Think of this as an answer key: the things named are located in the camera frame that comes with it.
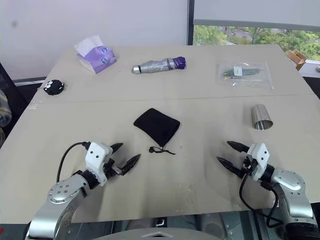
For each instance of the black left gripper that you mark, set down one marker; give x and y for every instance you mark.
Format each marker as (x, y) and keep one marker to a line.
(112, 168)

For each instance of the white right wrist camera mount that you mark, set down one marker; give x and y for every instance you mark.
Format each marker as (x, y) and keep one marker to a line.
(260, 160)

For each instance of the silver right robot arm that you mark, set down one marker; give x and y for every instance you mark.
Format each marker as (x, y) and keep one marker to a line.
(292, 190)

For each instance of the silver purple folded umbrella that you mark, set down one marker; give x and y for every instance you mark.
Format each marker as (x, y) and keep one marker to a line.
(160, 65)

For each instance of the black window frame post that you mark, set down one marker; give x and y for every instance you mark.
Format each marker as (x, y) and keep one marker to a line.
(190, 22)

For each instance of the purple tissue pack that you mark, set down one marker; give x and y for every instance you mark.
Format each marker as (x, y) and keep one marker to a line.
(96, 56)

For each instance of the grey robot torso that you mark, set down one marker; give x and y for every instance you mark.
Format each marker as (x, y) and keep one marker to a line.
(160, 235)

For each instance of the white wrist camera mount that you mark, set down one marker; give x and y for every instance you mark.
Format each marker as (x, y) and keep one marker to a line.
(96, 160)
(260, 160)

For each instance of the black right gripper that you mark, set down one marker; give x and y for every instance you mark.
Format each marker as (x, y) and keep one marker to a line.
(246, 166)

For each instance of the grey roller window blind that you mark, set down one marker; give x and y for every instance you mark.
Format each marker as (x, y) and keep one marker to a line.
(257, 12)

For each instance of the stainless steel cup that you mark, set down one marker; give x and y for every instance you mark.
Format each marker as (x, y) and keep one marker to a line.
(261, 117)

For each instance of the open cardboard box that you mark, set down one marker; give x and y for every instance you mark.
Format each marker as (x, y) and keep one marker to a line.
(297, 58)

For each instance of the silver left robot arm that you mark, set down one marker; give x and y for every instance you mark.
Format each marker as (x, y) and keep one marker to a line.
(58, 200)

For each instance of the plaid cloth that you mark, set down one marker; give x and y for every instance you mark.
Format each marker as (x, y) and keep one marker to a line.
(4, 108)

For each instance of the black fuzzy plush toy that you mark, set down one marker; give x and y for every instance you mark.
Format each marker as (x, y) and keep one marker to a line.
(54, 86)

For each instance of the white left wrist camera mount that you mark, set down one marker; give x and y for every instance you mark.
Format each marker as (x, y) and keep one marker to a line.
(96, 160)

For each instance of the clear plastic zip bag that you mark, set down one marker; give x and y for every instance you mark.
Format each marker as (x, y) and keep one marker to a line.
(243, 75)

